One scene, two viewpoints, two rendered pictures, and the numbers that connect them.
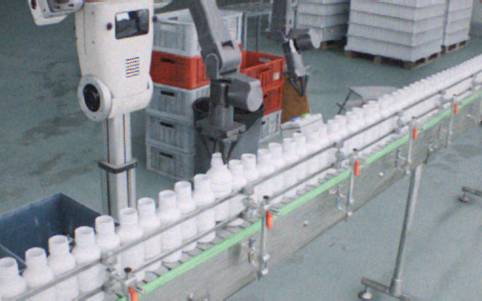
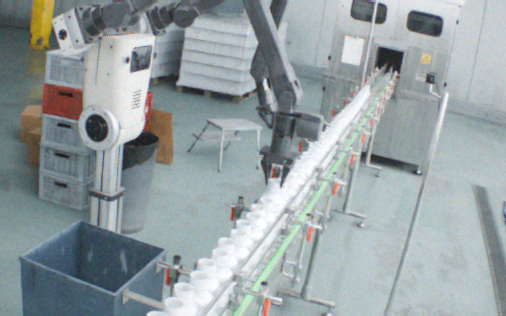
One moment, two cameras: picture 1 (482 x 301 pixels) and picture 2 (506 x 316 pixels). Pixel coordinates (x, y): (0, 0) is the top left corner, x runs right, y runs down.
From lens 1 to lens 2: 0.69 m
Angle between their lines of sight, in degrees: 21
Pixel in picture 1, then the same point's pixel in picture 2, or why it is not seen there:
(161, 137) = (55, 167)
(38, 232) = (63, 261)
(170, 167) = (64, 195)
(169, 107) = (65, 138)
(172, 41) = (72, 76)
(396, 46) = (225, 81)
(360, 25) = (192, 62)
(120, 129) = (116, 158)
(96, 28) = (114, 60)
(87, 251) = (225, 271)
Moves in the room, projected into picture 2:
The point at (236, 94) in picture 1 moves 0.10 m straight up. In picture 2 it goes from (307, 127) to (314, 89)
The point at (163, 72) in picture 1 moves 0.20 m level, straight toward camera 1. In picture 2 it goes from (60, 105) to (65, 113)
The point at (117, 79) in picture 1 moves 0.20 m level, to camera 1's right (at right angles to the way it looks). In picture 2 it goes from (126, 110) to (184, 114)
